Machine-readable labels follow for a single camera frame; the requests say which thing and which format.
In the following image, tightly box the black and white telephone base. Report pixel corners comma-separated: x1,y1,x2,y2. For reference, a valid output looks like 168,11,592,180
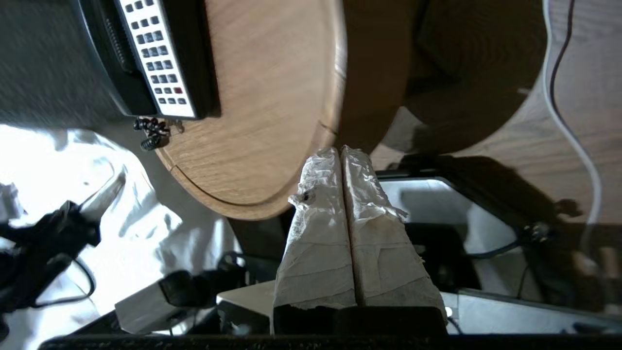
78,0,222,120

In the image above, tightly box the dark grey fabric headboard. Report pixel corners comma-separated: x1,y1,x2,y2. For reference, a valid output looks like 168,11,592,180
0,0,117,128

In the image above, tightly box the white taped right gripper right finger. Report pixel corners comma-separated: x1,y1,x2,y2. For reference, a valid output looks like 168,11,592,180
336,145,448,336

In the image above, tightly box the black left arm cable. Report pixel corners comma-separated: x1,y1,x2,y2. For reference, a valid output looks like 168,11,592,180
29,258,96,309

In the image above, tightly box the white bed sheet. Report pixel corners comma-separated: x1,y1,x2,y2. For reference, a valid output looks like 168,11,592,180
0,124,239,341

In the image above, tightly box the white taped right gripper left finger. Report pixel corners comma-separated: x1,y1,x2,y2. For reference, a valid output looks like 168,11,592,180
273,147,358,336

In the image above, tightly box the white power cable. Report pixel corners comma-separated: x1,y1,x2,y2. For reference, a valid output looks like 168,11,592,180
541,0,604,239

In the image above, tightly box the thin black floor cable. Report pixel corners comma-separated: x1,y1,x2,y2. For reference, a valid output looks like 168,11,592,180
549,0,576,122

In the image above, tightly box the grey black robot torso block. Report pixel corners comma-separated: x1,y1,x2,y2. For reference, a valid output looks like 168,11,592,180
115,252,246,336

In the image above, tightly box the black coiled phone cord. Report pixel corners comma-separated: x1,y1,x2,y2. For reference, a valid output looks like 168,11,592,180
133,116,185,152

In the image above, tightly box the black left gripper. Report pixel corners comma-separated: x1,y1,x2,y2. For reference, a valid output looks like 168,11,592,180
0,171,127,273

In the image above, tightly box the round wooden side table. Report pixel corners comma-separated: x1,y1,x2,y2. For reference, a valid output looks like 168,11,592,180
155,0,423,222

